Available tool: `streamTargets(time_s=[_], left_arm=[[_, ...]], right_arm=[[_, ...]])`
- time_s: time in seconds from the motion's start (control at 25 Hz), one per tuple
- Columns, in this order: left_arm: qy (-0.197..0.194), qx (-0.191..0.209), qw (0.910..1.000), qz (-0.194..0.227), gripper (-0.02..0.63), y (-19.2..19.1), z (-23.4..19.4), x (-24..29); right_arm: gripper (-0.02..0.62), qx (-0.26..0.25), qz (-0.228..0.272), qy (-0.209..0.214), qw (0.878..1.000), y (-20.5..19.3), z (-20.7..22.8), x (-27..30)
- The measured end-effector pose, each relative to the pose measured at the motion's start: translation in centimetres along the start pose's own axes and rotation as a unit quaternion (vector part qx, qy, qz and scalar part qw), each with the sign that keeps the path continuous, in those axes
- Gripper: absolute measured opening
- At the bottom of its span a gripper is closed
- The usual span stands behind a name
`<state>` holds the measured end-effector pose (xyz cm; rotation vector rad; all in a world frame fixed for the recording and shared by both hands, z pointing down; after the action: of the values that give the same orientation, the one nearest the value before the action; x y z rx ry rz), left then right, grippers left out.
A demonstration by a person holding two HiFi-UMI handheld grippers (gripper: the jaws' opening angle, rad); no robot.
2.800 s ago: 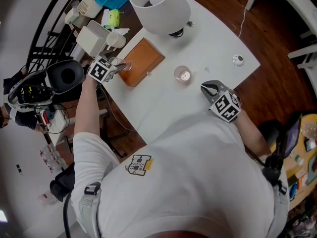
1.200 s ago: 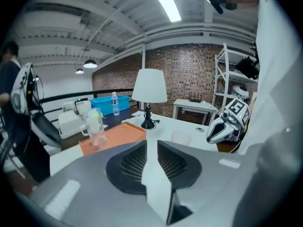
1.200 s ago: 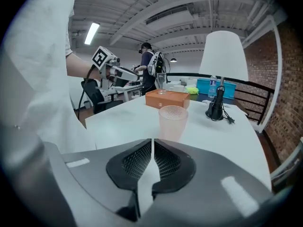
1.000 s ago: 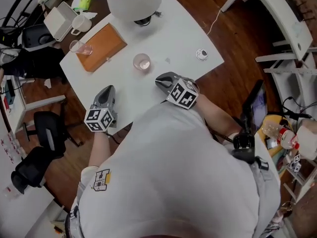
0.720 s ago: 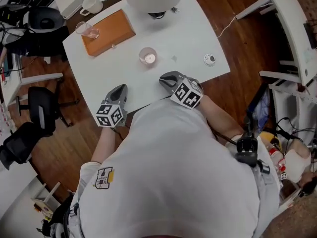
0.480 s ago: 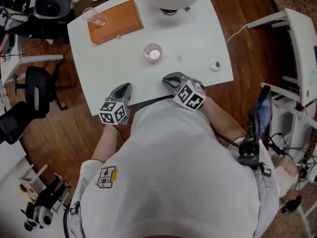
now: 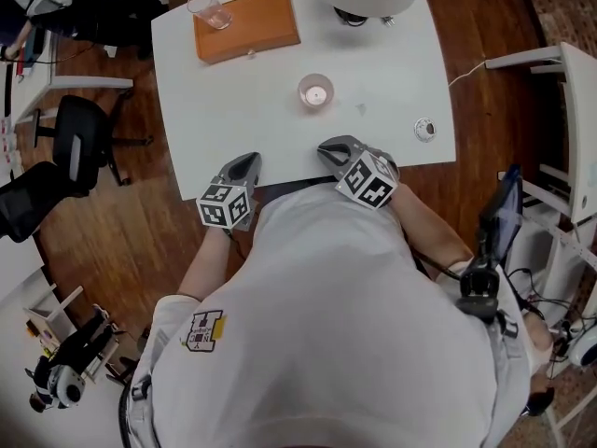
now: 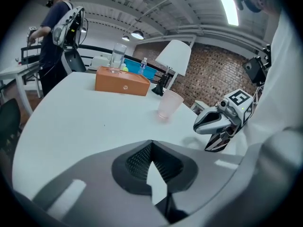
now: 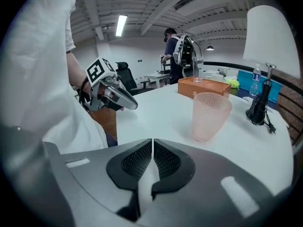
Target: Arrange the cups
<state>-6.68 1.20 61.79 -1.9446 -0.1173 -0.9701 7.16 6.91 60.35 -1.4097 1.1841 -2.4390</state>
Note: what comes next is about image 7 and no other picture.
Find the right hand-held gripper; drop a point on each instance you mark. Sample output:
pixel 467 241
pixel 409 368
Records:
pixel 368 180

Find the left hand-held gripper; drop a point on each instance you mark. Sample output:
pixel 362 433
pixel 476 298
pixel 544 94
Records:
pixel 224 205

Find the clear drinking glass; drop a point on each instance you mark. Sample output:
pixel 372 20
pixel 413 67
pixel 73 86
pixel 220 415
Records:
pixel 210 11

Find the person's right forearm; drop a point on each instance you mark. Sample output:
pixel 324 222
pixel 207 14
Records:
pixel 434 231

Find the person's left forearm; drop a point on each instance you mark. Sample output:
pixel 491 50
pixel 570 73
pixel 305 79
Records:
pixel 203 264

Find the lamp power plug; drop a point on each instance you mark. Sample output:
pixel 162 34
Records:
pixel 388 21

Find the orange wooden tray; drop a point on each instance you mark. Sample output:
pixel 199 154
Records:
pixel 256 26

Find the black office chair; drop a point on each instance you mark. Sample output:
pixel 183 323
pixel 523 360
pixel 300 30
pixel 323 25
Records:
pixel 79 133

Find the chest-mounted monitor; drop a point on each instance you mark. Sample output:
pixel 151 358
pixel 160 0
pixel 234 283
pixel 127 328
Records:
pixel 501 213

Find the person's white t-shirt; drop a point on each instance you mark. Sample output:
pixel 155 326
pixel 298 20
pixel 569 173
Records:
pixel 326 343

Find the white work desk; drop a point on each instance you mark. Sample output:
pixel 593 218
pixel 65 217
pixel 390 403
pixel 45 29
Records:
pixel 70 84

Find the black mesh chair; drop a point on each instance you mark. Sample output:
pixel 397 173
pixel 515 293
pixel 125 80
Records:
pixel 32 199

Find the white metal shelf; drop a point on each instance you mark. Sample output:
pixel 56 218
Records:
pixel 550 231

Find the white side desk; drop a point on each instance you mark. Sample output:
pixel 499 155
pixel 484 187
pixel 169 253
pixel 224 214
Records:
pixel 578 124

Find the black monitor mount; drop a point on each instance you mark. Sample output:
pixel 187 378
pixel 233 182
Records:
pixel 478 292

